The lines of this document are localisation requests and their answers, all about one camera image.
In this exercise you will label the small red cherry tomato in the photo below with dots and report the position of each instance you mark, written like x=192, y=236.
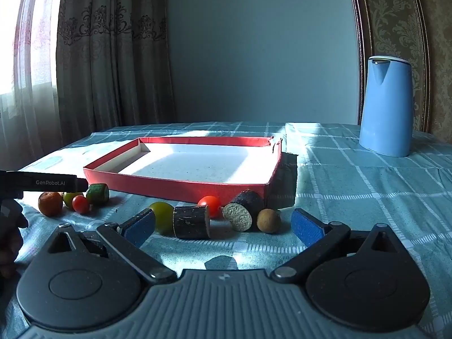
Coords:
x=81, y=204

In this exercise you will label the dark cut piece beige face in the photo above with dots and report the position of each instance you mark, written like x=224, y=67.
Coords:
x=247, y=204

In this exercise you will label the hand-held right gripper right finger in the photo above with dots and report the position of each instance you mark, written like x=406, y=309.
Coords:
x=306, y=227

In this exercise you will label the person's left hand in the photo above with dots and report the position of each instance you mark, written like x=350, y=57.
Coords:
x=10, y=243

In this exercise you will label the large green round fruit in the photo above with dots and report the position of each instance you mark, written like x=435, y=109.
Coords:
x=164, y=217

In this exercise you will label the dark cylindrical vegetable piece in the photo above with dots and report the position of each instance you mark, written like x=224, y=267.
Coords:
x=190, y=221

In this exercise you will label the green cucumber piece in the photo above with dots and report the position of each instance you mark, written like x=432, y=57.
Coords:
x=98, y=194

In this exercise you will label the blue electric kettle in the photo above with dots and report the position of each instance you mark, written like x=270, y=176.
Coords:
x=386, y=113

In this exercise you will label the red shallow cardboard box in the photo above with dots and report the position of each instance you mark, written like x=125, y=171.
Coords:
x=197, y=164

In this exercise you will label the large red cherry tomato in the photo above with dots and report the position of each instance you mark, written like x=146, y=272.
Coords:
x=210, y=204

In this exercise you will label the white sheer curtain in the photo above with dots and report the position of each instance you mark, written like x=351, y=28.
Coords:
x=28, y=77

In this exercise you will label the teal checked tablecloth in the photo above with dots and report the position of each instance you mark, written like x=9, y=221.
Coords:
x=353, y=190

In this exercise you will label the brown patterned curtain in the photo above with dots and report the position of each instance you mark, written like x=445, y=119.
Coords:
x=113, y=60

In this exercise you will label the brown longan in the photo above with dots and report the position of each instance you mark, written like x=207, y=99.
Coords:
x=268, y=220

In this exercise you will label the small green round fruit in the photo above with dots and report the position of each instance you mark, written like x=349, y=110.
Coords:
x=68, y=199

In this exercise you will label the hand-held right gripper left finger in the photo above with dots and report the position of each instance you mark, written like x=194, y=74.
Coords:
x=139, y=226

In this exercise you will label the brown wrinkled orange fruit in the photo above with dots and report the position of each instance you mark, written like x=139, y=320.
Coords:
x=50, y=204

